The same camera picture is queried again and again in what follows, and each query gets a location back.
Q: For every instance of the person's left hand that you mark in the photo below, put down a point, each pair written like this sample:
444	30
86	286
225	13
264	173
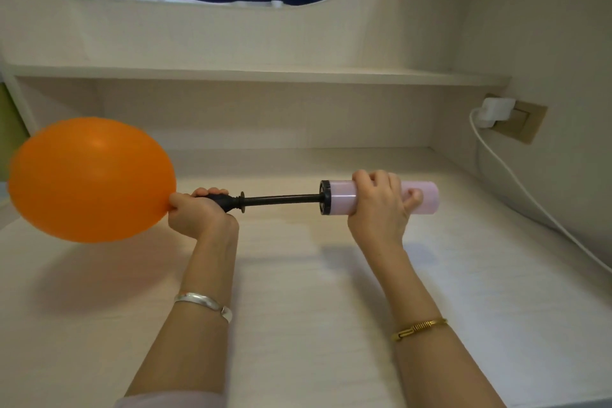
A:
198	216

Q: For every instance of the person's right hand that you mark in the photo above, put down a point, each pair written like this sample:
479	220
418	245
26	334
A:
380	216

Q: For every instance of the pink black balloon pump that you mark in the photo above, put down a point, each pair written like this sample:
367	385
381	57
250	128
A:
339	197

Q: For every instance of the orange balloon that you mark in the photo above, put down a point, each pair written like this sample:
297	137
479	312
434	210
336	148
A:
91	180

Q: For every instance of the person's left forearm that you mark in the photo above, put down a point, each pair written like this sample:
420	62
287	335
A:
186	345

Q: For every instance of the person's right forearm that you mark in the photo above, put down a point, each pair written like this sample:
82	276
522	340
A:
440	369

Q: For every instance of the cream wooden shelf board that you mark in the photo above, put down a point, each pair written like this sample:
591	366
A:
263	74

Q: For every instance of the white power adapter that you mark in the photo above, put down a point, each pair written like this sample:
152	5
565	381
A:
497	110

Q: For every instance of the pale pink left sleeve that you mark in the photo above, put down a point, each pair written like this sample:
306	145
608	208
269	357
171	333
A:
167	400

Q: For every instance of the green and white curtain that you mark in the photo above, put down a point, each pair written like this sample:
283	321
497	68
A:
9	135

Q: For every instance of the beige wall socket plate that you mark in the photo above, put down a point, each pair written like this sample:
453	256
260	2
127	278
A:
533	123

